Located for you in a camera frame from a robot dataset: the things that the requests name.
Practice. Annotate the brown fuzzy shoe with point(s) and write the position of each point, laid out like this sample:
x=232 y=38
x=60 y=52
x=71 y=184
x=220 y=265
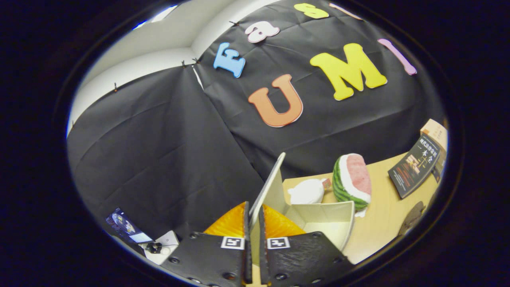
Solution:
x=412 y=217

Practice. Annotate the grey fabric storage box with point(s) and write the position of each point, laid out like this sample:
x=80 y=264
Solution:
x=318 y=219

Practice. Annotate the black cover book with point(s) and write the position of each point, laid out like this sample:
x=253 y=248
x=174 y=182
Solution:
x=414 y=165

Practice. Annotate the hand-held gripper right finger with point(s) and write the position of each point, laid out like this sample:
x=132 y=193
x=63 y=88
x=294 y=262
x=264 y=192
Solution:
x=263 y=259

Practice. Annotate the watermelon slice plush toy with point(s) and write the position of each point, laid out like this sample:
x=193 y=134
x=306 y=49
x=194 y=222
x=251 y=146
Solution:
x=350 y=179

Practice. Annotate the beige cover book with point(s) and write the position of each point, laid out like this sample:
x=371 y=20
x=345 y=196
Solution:
x=434 y=131

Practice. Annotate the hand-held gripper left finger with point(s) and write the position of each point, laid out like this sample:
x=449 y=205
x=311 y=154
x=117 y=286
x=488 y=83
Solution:
x=247 y=259

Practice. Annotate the white spine book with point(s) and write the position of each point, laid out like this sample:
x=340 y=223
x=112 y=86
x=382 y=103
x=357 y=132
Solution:
x=440 y=165

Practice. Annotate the white plush toy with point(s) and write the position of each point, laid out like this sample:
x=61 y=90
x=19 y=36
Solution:
x=306 y=192

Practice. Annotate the white box device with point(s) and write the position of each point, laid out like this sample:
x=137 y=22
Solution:
x=169 y=241

